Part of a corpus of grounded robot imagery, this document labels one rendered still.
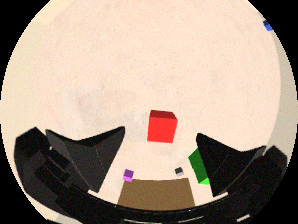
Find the green block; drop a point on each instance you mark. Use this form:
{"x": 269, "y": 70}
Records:
{"x": 202, "y": 176}
{"x": 195, "y": 159}

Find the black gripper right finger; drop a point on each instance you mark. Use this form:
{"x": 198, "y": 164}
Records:
{"x": 224, "y": 164}

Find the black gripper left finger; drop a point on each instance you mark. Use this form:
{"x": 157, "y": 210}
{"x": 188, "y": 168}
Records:
{"x": 90, "y": 157}

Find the blue block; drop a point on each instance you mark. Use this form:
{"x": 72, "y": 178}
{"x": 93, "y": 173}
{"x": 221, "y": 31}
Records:
{"x": 267, "y": 25}

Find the red block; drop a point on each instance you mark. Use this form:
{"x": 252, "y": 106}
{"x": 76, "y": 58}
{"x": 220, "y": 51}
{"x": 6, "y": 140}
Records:
{"x": 162, "y": 126}

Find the small purple block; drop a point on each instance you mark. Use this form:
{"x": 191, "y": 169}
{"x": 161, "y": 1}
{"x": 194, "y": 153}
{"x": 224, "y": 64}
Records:
{"x": 128, "y": 175}

